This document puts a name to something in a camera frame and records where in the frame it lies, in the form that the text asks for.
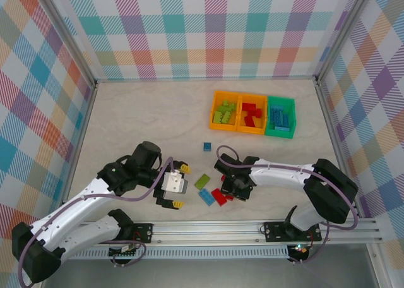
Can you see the small red lego brick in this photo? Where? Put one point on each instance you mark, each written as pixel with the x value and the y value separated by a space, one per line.
pixel 258 112

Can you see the small green lego brick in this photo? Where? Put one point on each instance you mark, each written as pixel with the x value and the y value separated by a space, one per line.
pixel 225 103
pixel 222 110
pixel 232 106

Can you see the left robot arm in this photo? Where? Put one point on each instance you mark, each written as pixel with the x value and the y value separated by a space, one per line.
pixel 72 212

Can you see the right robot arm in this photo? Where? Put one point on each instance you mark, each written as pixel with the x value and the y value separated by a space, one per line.
pixel 277 176

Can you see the small blue lego brick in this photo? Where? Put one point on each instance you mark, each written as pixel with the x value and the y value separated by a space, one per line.
pixel 207 146

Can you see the orange plastic bin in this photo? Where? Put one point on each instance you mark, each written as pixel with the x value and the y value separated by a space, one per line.
pixel 221 127
pixel 251 130

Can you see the green plastic bin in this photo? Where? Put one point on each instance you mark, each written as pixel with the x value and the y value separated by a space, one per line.
pixel 279 134

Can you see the small circuit board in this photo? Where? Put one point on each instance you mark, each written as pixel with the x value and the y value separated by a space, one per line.
pixel 300 249
pixel 124 251

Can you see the grey metal shelf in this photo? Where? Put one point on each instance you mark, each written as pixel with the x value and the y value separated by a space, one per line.
pixel 202 273

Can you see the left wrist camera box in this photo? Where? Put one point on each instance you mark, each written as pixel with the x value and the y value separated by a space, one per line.
pixel 175 183

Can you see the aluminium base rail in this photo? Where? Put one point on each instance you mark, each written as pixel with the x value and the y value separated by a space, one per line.
pixel 205 232

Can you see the aluminium side rail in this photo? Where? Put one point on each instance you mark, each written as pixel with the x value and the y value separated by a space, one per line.
pixel 331 127
pixel 83 127

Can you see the aluminium cross rail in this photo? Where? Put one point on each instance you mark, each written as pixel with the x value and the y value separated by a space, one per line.
pixel 205 79

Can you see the aluminium frame post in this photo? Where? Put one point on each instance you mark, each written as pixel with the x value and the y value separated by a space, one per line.
pixel 68 32
pixel 343 32

